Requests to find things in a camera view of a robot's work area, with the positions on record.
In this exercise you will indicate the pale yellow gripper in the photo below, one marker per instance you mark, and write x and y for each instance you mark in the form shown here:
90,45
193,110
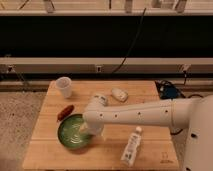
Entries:
84,129

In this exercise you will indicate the green ceramic bowl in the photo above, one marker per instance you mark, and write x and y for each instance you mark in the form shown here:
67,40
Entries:
69,135

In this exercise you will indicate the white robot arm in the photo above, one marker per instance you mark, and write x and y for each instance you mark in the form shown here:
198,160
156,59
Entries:
195,114

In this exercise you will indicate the brown sausage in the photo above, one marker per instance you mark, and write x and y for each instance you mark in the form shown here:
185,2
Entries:
65,112

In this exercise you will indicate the clear plastic cup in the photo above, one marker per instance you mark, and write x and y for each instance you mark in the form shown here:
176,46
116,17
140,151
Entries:
64,85

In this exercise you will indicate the white computer mouse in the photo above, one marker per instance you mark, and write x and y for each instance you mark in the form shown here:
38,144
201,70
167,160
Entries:
119,94

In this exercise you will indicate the white plastic bottle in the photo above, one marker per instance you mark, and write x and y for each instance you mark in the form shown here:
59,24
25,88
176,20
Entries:
130,150

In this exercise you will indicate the blue black device on floor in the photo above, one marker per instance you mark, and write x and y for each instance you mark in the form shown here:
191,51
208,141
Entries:
167,90

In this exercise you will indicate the white wall outlet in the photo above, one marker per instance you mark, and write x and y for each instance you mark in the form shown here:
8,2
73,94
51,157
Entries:
99,69

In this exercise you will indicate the left wall outlet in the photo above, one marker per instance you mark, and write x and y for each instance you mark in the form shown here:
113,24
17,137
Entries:
10,69

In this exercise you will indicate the right wall outlet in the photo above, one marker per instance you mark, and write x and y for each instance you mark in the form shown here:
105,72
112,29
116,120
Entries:
184,67

